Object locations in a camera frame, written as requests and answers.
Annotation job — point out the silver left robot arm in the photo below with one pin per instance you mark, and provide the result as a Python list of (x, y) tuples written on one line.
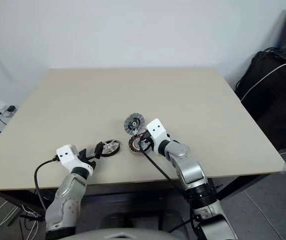
[(65, 200)]

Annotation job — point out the black table frame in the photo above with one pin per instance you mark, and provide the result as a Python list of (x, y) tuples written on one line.
[(10, 197)]

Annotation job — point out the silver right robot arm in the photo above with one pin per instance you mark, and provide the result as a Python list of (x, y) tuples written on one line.
[(187, 170)]

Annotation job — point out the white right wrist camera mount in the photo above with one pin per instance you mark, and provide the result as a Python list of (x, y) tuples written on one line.
[(156, 132)]

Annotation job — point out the silver motor lid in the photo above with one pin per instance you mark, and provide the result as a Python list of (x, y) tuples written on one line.
[(132, 123)]

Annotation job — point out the black power adapter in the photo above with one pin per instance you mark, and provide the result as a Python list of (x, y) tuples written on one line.
[(11, 108)]

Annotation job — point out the black-rimmed spoked rotor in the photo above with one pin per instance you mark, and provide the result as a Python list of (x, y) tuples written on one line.
[(109, 147)]

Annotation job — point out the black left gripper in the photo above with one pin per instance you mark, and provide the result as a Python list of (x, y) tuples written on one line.
[(85, 157)]

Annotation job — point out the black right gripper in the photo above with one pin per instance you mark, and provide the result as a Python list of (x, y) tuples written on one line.
[(149, 144)]

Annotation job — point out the large black case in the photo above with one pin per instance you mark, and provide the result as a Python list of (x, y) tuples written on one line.
[(277, 100)]

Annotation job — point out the silver motor housing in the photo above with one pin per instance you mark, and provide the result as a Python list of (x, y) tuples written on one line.
[(132, 146)]

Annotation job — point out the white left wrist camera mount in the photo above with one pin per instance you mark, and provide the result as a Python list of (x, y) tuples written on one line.
[(68, 155)]

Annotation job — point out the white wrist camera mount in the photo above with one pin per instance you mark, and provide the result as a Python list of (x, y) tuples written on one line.
[(68, 155), (156, 132)]

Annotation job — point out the grey robot torso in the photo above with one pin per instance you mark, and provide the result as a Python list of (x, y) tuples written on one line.
[(122, 233)]

